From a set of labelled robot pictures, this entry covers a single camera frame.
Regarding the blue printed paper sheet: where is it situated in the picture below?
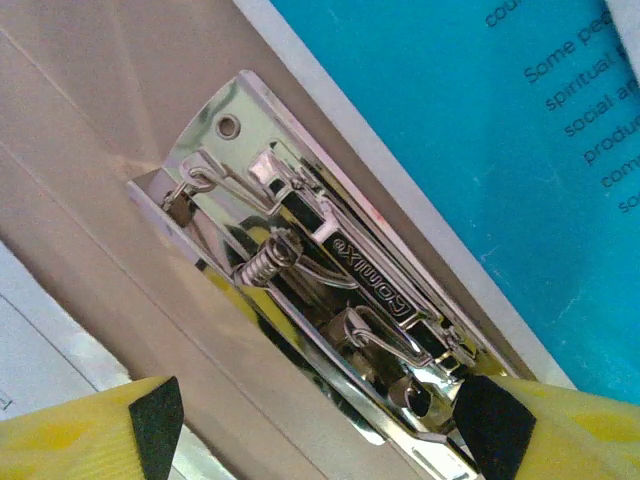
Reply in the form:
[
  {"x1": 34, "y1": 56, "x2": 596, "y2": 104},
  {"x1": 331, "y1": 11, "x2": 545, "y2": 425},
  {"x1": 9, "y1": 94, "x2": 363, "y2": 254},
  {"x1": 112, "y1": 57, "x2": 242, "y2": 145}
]
[{"x1": 232, "y1": 0, "x2": 640, "y2": 406}]

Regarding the pink file folder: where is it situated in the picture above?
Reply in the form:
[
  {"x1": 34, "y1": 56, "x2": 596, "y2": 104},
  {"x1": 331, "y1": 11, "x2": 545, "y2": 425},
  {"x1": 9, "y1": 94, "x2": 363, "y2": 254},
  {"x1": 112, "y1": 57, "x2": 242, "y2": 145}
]
[{"x1": 0, "y1": 0, "x2": 576, "y2": 480}]

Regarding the white printed paper sheet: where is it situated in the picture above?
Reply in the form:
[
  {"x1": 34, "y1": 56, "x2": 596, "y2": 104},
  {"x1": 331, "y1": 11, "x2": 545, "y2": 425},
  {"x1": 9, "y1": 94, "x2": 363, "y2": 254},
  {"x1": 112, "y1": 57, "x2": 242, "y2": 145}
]
[{"x1": 0, "y1": 239, "x2": 134, "y2": 421}]

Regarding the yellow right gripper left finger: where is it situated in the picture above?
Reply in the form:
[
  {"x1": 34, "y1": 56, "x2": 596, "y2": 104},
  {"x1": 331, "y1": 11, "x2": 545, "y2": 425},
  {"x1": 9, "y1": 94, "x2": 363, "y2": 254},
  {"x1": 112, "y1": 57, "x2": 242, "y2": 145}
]
[{"x1": 0, "y1": 375, "x2": 186, "y2": 480}]

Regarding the chrome lever clip mechanism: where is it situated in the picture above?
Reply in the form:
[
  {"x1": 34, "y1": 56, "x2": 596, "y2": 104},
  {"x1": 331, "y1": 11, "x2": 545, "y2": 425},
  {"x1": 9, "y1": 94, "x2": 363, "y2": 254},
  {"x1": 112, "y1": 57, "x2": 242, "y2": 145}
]
[{"x1": 127, "y1": 69, "x2": 521, "y2": 480}]

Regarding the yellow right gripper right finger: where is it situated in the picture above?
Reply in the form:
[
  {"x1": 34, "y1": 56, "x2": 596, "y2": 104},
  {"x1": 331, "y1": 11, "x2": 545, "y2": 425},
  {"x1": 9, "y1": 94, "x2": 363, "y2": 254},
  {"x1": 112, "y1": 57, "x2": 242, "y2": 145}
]
[{"x1": 452, "y1": 372, "x2": 640, "y2": 480}]

